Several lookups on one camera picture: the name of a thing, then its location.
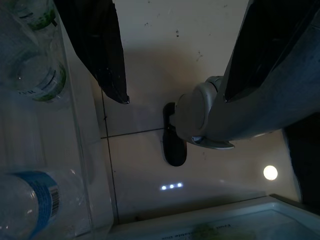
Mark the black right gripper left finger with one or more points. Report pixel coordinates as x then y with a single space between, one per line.
100 50

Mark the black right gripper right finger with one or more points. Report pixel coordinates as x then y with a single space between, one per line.
262 37

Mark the clear fridge door shelf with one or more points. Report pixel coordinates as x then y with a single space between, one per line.
75 150

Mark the grey steel fridge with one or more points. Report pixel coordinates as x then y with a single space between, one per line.
15 140

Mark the clear bottle with green label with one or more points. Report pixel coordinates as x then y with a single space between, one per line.
37 15
42 80

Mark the black robot right foot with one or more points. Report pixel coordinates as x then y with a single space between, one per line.
175 155

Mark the clear bottle with blue label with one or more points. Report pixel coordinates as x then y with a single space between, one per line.
25 205

